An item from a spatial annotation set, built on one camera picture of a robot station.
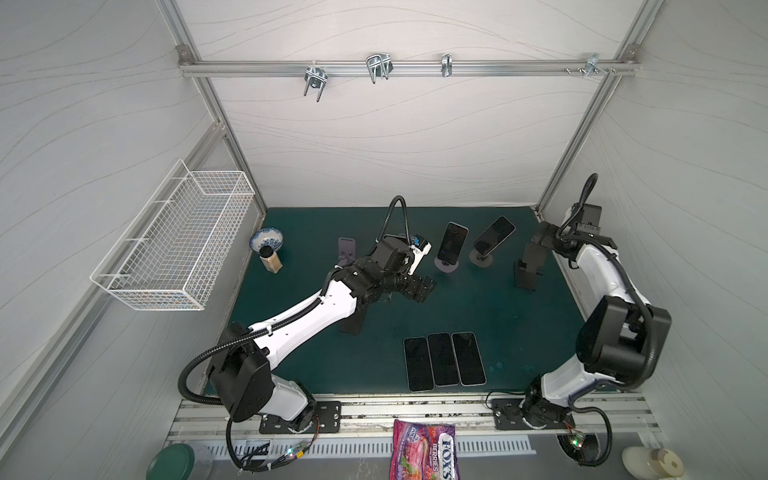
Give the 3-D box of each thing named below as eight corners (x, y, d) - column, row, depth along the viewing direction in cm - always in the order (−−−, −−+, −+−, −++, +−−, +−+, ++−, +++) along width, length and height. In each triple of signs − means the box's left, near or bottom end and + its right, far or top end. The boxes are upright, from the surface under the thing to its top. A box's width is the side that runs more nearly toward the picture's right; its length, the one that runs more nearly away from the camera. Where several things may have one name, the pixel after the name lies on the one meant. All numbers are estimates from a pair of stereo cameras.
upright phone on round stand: (436, 265, 106) (442, 234, 92) (442, 252, 110) (449, 221, 96) (453, 272, 104) (462, 241, 91) (458, 258, 108) (468, 227, 95)
